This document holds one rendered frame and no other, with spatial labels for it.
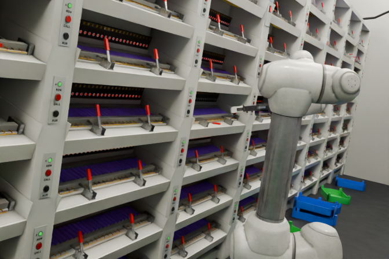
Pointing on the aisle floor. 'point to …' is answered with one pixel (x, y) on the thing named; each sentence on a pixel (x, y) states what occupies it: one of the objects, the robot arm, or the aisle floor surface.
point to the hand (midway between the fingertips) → (238, 109)
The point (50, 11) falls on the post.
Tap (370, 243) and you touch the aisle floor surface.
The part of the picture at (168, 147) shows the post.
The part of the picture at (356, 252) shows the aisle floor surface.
